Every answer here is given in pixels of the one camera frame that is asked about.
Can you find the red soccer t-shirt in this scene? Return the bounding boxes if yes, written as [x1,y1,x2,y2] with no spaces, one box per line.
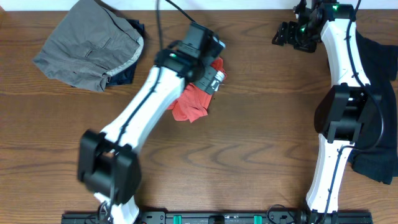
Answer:
[167,57,228,123]

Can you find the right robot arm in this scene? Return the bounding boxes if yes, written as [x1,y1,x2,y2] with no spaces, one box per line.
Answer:
[267,0,382,224]

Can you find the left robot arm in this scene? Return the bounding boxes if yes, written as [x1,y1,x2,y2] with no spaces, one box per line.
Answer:
[77,22,225,223]

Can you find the black t-shirt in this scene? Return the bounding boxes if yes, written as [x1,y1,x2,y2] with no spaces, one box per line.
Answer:
[348,29,398,185]

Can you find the grey-brown folded shorts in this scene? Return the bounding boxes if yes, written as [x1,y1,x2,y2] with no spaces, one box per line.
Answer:
[33,0,144,92]

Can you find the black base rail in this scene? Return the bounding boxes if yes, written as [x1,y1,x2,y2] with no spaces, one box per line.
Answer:
[60,203,374,224]

